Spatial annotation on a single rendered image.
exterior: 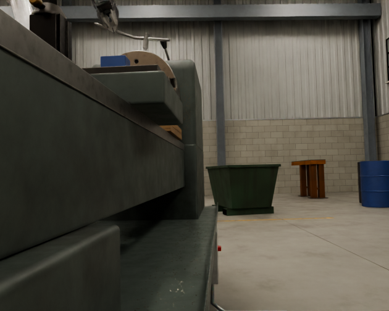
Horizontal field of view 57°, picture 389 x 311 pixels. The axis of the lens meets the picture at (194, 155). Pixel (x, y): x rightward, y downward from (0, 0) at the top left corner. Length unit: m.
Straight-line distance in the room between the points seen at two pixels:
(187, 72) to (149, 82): 0.97
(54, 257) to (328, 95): 12.52
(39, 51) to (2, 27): 0.05
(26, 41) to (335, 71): 12.75
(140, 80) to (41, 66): 0.32
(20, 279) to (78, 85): 0.24
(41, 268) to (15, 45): 0.17
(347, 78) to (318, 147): 2.53
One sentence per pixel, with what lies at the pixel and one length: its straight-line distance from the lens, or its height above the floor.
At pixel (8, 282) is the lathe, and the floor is 0.68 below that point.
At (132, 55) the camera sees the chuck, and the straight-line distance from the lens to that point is 1.51.
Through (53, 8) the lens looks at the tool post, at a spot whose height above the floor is 1.13.
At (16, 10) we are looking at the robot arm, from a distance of 1.96.
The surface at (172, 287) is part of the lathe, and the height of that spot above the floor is 0.54.
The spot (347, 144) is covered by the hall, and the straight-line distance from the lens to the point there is 12.69.
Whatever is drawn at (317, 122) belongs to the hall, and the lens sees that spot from 12.38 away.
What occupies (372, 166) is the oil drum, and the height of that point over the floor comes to 0.78.
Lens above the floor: 0.74
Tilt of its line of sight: 3 degrees up
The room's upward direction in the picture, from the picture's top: 1 degrees counter-clockwise
